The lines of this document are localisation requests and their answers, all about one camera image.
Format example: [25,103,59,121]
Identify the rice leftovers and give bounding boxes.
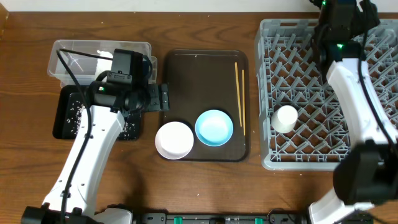
[58,100,141,141]

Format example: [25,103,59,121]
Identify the light blue bowl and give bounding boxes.
[195,110,234,147]

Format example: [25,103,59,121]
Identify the white napkin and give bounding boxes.
[95,50,113,77]

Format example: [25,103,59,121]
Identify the pale green cup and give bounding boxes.
[271,105,298,134]

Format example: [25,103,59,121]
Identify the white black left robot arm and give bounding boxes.
[21,81,170,223]

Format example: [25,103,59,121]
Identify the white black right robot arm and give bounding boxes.
[301,0,397,223]

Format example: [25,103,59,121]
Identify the grey dishwasher rack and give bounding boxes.
[254,19,397,171]

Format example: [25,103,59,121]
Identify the dark brown serving tray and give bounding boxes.
[161,49,251,162]

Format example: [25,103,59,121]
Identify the pink white bowl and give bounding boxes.
[155,121,194,160]

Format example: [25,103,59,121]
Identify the clear plastic bin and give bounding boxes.
[47,40,157,86]

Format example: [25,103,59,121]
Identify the wooden chopstick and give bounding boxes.
[241,69,246,136]
[234,62,243,127]

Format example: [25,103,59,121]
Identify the black plastic tray bin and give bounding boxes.
[52,85,141,141]

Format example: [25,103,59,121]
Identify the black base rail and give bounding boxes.
[132,212,311,224]

